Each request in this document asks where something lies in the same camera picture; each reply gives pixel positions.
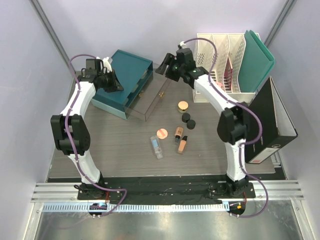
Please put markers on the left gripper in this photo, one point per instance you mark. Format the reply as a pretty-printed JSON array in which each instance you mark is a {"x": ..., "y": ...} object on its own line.
[{"x": 115, "y": 86}]

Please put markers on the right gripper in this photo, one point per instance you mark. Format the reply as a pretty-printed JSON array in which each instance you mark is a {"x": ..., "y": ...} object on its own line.
[{"x": 169, "y": 59}]

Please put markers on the small beige concealer tube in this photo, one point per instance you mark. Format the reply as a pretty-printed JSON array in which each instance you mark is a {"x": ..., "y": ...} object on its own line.
[{"x": 178, "y": 134}]

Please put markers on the clear blue label bottle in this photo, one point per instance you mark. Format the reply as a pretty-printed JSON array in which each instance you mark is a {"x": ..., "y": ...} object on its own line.
[{"x": 156, "y": 147}]

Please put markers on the peach foundation bottle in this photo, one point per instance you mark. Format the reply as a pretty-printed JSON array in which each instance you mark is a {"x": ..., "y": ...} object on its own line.
[{"x": 182, "y": 144}]

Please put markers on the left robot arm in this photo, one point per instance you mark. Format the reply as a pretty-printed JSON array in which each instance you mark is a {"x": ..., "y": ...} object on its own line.
[{"x": 70, "y": 133}]

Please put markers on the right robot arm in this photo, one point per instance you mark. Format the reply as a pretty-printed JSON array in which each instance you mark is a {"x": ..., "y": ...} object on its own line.
[{"x": 233, "y": 123}]

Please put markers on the teal drawer organizer box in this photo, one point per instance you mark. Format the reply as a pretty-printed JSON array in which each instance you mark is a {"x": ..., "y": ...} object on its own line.
[{"x": 132, "y": 72}]

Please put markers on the gold lid cream jar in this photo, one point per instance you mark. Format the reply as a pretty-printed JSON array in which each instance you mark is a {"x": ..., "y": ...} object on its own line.
[{"x": 183, "y": 106}]

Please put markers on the white file organizer rack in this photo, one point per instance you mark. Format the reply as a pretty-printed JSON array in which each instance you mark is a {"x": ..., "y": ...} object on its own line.
[{"x": 235, "y": 67}]

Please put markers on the clear smoky open drawer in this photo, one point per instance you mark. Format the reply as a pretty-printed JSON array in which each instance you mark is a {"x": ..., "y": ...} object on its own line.
[{"x": 148, "y": 97}]

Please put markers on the magenta booklet in rack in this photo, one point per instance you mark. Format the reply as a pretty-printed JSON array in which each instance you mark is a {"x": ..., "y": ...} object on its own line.
[{"x": 228, "y": 74}]

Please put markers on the black round cap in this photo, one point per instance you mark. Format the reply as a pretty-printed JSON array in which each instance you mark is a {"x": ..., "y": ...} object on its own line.
[
  {"x": 191, "y": 124},
  {"x": 185, "y": 117}
]

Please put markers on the round pink compact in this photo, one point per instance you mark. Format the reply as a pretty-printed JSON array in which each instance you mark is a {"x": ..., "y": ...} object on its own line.
[{"x": 162, "y": 133}]

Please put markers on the green plastic folder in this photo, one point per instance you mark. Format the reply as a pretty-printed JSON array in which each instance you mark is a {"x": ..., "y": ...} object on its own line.
[{"x": 256, "y": 64}]

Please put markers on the black lever arch binder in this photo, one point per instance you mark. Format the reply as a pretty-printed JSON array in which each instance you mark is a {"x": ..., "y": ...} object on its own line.
[{"x": 277, "y": 127}]

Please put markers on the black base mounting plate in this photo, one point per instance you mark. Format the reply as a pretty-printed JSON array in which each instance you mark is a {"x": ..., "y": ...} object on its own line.
[{"x": 165, "y": 190}]

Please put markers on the white slotted cable duct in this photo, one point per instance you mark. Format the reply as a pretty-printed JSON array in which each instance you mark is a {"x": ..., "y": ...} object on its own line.
[{"x": 90, "y": 207}]

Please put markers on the aluminium rail frame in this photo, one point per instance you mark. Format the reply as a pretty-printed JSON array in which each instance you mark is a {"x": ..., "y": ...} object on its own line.
[{"x": 270, "y": 189}]

